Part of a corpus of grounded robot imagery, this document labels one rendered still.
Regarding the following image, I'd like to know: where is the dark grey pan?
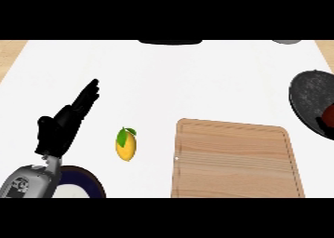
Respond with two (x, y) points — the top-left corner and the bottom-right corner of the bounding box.
(287, 70), (334, 143)

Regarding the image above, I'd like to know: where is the wooden cutting board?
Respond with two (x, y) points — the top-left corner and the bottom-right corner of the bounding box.
(169, 117), (306, 199)

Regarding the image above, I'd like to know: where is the dark blue white plate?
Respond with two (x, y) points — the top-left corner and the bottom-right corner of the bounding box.
(49, 165), (108, 199)

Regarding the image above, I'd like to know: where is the yellow lemon with green leaf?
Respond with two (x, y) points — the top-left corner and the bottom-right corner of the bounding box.
(114, 126), (139, 163)

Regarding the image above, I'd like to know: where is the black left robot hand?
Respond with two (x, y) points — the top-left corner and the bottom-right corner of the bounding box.
(33, 78), (102, 159)

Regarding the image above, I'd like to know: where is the grey round object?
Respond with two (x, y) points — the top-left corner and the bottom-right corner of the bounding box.
(271, 39), (305, 46)

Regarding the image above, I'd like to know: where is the black appliance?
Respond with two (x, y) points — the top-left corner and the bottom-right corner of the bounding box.
(136, 39), (204, 46)

